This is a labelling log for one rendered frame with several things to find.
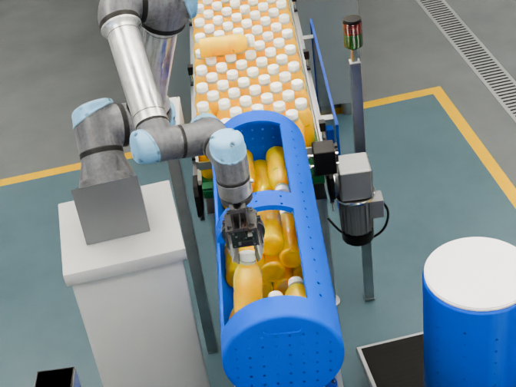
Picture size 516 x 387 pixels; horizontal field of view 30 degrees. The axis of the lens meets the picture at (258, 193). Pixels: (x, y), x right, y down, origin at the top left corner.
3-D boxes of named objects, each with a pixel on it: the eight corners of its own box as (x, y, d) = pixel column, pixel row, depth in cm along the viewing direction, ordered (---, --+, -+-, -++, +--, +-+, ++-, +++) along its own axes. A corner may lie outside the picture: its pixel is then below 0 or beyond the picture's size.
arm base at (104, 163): (76, 189, 245) (67, 151, 247) (84, 198, 260) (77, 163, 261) (133, 176, 246) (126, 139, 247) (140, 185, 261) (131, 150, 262)
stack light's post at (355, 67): (365, 301, 391) (349, 64, 325) (363, 294, 394) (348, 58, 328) (375, 299, 391) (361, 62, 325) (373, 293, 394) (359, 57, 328)
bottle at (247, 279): (269, 330, 232) (268, 256, 228) (250, 339, 227) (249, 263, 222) (246, 323, 236) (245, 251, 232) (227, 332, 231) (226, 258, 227)
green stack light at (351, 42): (345, 51, 320) (344, 38, 318) (342, 41, 326) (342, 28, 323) (364, 47, 320) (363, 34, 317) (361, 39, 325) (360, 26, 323)
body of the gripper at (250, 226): (227, 252, 217) (219, 210, 209) (226, 228, 223) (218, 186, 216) (261, 247, 216) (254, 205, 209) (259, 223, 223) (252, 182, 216)
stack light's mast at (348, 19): (346, 66, 324) (343, 24, 315) (344, 57, 329) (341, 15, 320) (365, 64, 324) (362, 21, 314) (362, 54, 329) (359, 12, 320)
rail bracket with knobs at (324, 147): (310, 180, 309) (307, 154, 303) (308, 167, 315) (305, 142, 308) (341, 176, 309) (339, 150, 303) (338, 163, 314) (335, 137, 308)
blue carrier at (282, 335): (226, 406, 230) (217, 320, 213) (214, 190, 300) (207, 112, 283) (344, 396, 231) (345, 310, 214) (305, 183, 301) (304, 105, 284)
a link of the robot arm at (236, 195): (215, 170, 214) (252, 165, 214) (218, 186, 217) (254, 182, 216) (216, 190, 208) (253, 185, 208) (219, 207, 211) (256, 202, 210)
